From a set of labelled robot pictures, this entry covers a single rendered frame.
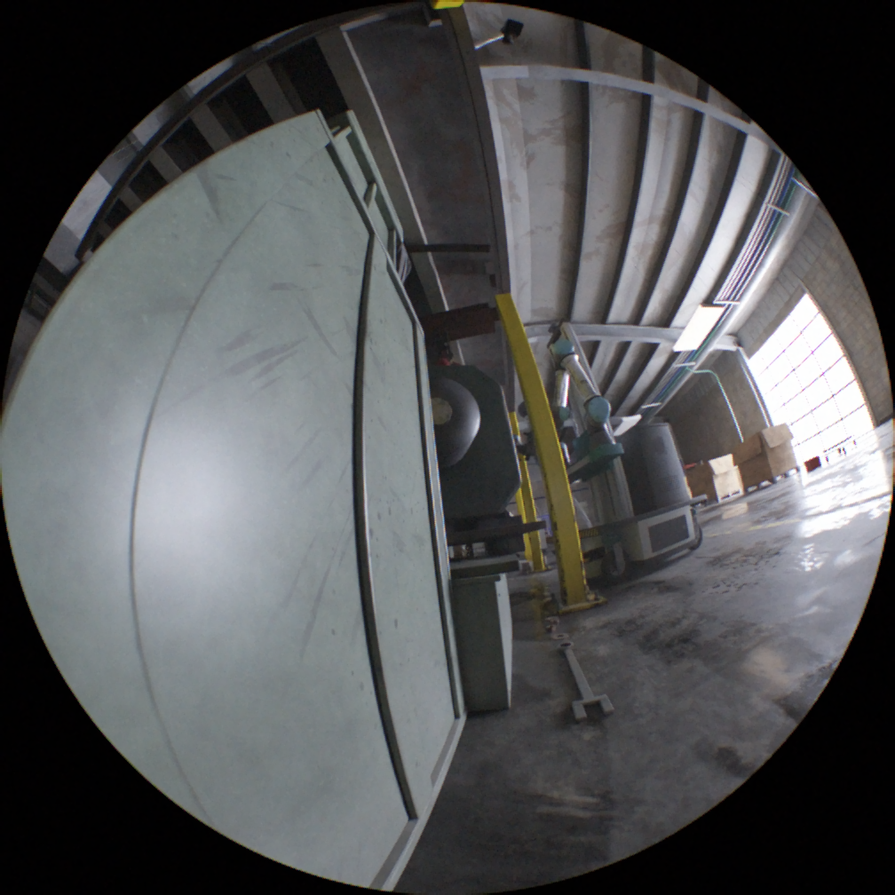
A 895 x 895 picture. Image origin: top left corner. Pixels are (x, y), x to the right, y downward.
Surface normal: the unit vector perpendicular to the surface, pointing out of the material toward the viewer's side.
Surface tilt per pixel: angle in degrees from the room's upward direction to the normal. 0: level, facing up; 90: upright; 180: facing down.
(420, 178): 180
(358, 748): 90
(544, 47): 171
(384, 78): 180
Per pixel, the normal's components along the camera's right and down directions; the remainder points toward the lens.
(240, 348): 0.97, -0.18
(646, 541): 0.08, -0.36
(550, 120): -0.04, 0.95
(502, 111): 0.26, 0.89
